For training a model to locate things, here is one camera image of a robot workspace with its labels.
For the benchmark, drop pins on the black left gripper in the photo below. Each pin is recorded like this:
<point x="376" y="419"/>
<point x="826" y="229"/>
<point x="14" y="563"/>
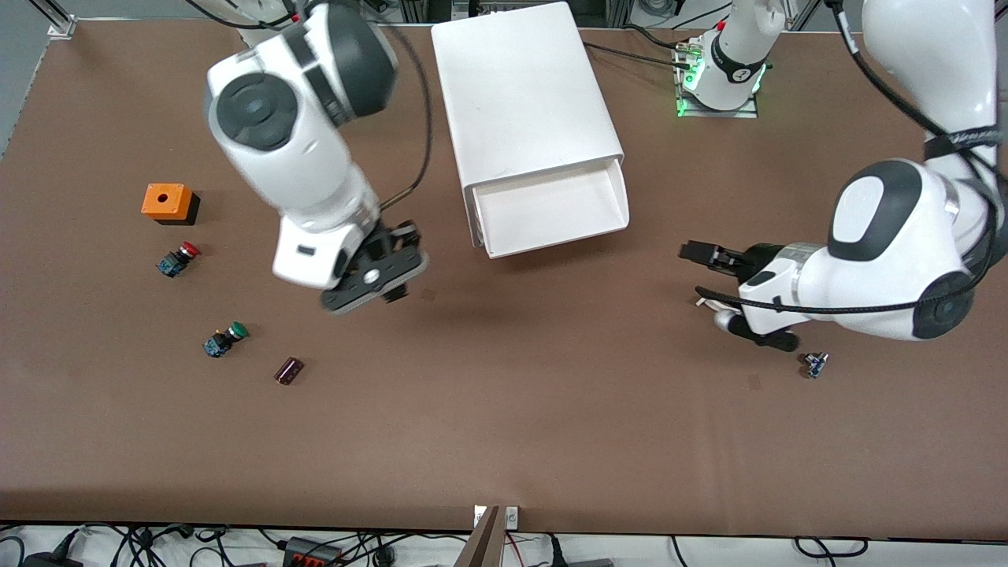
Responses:
<point x="754" y="256"/>

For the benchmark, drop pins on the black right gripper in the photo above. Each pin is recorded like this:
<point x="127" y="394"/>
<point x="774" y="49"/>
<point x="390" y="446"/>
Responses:
<point x="391" y="240"/>

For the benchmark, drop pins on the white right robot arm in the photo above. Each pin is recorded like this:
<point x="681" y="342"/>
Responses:
<point x="315" y="173"/>

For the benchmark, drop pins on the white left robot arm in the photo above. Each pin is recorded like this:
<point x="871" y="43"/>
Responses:
<point x="890" y="260"/>

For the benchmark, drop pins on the green push button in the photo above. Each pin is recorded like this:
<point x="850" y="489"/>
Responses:
<point x="224" y="340"/>

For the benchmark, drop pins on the red push button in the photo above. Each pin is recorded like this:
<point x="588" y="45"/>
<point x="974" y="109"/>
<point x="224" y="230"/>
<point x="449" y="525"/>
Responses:
<point x="177" y="260"/>

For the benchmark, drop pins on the orange button box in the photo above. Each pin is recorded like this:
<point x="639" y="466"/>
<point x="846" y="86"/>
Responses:
<point x="165" y="201"/>

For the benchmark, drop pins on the purple capacitor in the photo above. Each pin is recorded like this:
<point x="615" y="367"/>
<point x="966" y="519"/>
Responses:
<point x="288" y="371"/>

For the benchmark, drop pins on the small blue potentiometer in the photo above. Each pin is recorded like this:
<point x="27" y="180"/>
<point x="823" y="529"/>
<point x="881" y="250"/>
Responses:
<point x="815" y="365"/>

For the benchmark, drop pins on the black power strip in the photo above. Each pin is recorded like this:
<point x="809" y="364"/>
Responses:
<point x="313" y="553"/>

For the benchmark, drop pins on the black power adapter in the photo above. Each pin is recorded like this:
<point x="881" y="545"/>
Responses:
<point x="51" y="561"/>

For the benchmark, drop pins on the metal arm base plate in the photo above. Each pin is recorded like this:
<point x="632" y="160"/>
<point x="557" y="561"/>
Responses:
<point x="748" y="113"/>

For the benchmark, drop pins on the white metal bracket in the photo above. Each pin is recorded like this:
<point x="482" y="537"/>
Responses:
<point x="512" y="516"/>

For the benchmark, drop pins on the brown camera post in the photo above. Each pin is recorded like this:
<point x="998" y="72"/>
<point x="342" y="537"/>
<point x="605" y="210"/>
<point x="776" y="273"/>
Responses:
<point x="482" y="543"/>

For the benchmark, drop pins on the aluminium frame corner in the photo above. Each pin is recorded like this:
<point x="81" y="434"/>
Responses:
<point x="61" y="24"/>

